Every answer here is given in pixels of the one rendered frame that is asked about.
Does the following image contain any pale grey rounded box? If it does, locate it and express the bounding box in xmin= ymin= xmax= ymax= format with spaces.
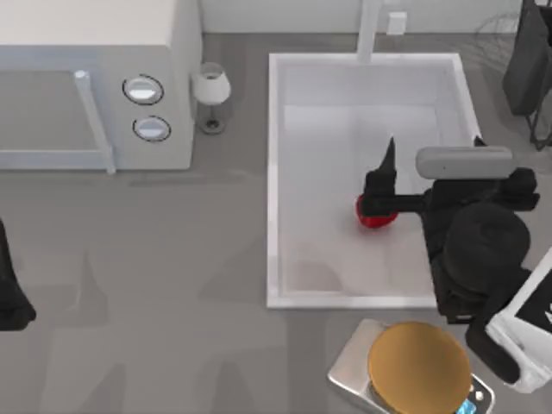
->
xmin=415 ymin=146 xmax=515 ymax=181

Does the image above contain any red apple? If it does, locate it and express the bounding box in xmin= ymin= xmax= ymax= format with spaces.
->
xmin=354 ymin=193 xmax=398 ymax=230

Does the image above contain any white sink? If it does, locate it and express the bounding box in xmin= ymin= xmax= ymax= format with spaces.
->
xmin=266 ymin=52 xmax=485 ymax=310

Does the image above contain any black stand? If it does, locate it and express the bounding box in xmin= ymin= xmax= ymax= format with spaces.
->
xmin=501 ymin=0 xmax=552 ymax=152

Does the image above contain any tall white tap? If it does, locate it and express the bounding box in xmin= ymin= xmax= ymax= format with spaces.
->
xmin=356 ymin=0 xmax=381 ymax=65

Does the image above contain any grey scale with golden plate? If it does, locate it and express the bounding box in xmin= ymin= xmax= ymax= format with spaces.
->
xmin=326 ymin=318 xmax=496 ymax=414

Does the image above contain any clear wine glass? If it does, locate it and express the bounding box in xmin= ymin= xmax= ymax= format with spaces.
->
xmin=191 ymin=62 xmax=232 ymax=135

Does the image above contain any pale microwave oven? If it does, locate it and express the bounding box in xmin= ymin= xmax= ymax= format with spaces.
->
xmin=0 ymin=0 xmax=204 ymax=174

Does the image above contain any round microwave knob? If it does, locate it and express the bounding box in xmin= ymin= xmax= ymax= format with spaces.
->
xmin=131 ymin=115 xmax=173 ymax=144
xmin=122 ymin=73 xmax=166 ymax=107

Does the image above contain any microwave oven door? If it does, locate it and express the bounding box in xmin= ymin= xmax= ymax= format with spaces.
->
xmin=0 ymin=70 xmax=114 ymax=171

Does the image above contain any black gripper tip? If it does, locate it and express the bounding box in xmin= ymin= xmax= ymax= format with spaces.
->
xmin=0 ymin=218 xmax=38 ymax=333

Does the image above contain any white wall socket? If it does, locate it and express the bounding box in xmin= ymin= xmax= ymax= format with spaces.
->
xmin=387 ymin=11 xmax=408 ymax=36

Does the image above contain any pale microwave door handle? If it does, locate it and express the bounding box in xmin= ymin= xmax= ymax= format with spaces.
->
xmin=73 ymin=70 xmax=117 ymax=175

